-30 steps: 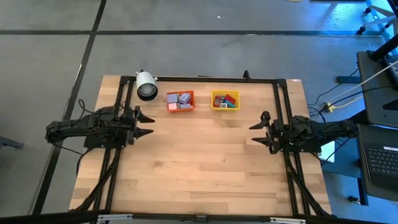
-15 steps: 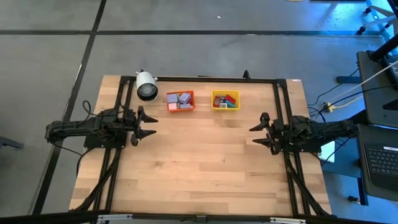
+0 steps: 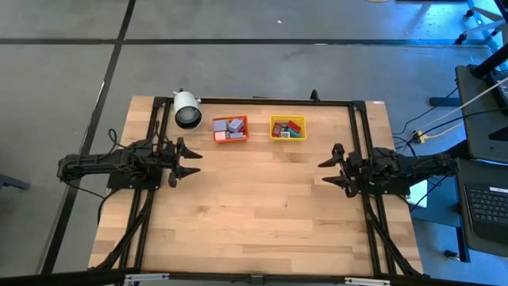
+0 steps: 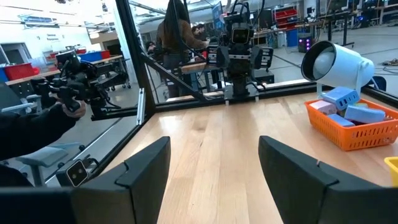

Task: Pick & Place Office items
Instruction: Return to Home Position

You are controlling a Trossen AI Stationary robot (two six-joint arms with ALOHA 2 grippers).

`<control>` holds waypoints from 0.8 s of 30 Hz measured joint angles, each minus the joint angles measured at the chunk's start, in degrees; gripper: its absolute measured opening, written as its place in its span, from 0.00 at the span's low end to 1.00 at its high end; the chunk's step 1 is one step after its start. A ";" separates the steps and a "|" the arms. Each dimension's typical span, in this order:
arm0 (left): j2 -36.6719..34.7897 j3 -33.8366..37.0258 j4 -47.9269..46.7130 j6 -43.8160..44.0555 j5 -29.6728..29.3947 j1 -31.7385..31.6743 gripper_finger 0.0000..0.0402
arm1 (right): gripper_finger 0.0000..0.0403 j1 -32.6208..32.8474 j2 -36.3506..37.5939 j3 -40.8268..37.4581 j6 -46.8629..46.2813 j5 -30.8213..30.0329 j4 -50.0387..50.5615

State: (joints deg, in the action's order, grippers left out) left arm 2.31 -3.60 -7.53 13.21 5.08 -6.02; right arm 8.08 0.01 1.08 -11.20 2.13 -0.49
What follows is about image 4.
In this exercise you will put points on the grey stool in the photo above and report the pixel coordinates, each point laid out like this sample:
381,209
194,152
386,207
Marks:
40,157

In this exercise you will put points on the black table-level camera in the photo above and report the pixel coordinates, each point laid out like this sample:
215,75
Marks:
76,173

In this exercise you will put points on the white camera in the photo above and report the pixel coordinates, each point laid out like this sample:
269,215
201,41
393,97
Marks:
342,68

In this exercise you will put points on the red storage bin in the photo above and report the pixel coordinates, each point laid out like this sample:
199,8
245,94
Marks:
18,71

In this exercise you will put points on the person's left hand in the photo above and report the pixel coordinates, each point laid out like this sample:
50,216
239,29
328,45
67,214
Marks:
77,112

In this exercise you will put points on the pink wall charger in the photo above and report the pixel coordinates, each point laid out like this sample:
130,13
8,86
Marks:
323,107

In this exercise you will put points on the blue storage bin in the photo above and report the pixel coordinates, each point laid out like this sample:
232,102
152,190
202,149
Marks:
91,56

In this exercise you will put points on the yellow plastic basket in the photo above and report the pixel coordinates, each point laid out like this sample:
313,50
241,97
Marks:
392,171

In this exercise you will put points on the black aluminium table frame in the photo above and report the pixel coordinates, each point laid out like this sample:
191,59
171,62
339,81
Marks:
133,46

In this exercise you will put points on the orange plastic basket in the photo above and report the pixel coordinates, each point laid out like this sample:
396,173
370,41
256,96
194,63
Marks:
351,137

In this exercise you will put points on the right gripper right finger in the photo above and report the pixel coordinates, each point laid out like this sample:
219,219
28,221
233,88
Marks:
298,193

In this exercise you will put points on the silver frame bracket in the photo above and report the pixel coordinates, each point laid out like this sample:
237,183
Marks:
141,105

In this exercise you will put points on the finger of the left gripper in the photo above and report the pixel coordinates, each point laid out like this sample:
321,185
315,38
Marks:
222,56
257,57

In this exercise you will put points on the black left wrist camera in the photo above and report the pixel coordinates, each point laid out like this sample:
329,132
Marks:
241,35

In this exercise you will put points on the person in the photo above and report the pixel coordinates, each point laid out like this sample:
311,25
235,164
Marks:
174,37
199,31
31,130

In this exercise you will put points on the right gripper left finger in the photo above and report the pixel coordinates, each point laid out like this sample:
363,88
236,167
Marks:
133,196

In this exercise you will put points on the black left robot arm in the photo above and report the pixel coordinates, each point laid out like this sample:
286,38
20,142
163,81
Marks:
241,87

